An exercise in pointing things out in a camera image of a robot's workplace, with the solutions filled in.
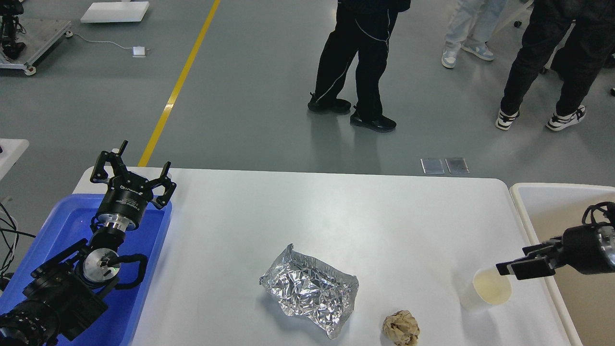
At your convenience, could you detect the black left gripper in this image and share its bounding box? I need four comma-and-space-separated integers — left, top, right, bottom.
90, 140, 177, 231

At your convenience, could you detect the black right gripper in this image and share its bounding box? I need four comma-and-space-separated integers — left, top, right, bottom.
496, 225, 615, 280

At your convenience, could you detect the white paper cup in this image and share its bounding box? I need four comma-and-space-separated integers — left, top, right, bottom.
460, 266, 512, 313

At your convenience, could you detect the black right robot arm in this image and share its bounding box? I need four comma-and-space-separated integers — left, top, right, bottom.
496, 201, 615, 280

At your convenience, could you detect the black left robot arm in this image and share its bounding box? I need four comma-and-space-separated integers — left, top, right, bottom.
1, 141, 176, 346

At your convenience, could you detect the beige plastic bin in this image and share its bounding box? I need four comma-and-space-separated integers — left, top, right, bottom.
510, 183, 615, 346

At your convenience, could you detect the blue plastic tray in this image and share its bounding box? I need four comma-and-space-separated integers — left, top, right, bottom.
0, 193, 173, 346

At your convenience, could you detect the right metal floor plate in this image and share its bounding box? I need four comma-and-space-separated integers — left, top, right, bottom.
444, 157, 469, 174

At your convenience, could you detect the metal floor plate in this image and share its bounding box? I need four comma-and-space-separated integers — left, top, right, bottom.
421, 158, 445, 175
444, 157, 469, 174

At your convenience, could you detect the white side table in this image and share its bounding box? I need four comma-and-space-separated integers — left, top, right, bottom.
0, 138, 29, 180

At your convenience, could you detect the white power adapter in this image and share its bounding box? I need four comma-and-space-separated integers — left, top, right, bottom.
132, 46, 147, 58

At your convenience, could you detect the left metal floor plate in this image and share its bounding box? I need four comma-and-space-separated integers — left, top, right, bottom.
421, 158, 445, 175

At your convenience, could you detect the crumpled brown paper ball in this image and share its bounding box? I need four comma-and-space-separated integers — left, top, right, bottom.
381, 309, 421, 346

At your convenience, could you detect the white flat board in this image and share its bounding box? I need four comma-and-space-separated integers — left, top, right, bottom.
80, 1, 150, 24

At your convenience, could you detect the crumpled aluminium foil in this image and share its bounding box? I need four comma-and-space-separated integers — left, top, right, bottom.
259, 243, 359, 340

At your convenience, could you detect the person in black trousers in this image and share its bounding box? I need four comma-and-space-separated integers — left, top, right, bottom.
495, 0, 615, 131

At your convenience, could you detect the person in white trousers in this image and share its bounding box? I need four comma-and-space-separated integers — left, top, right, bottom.
440, 0, 507, 69

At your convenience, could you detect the person in black coat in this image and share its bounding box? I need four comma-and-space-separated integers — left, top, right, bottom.
307, 0, 411, 132

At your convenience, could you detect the black cables bundle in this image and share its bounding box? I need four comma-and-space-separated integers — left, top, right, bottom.
0, 202, 37, 289

